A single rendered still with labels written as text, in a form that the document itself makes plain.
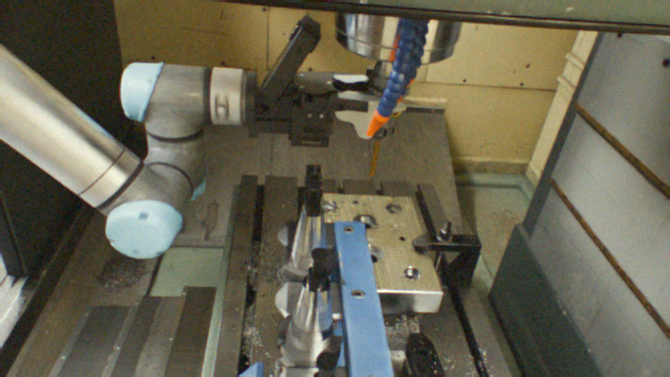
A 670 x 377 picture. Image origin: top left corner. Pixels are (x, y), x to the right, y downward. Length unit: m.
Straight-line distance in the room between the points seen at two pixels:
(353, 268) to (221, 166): 1.12
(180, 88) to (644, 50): 0.71
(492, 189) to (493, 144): 0.17
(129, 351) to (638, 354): 0.92
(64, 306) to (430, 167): 1.12
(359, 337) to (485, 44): 1.45
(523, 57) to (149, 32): 1.22
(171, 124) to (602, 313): 0.78
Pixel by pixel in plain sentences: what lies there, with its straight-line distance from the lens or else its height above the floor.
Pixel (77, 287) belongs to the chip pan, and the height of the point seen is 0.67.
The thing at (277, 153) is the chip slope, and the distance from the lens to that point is 1.70.
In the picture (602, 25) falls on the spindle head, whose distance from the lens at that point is 0.40.
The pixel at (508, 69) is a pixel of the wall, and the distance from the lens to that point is 1.93.
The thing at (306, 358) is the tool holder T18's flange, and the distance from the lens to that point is 0.51.
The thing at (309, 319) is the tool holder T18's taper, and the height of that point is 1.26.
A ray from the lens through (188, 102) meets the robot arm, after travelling 0.69.
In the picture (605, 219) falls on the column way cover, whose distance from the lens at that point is 1.03.
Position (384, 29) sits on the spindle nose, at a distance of 0.62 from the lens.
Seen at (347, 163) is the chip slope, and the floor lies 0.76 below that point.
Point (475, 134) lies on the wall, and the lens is 2.00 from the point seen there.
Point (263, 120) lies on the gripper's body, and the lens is 0.72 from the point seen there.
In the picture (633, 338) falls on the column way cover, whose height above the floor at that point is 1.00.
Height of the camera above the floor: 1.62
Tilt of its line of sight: 34 degrees down
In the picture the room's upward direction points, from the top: 7 degrees clockwise
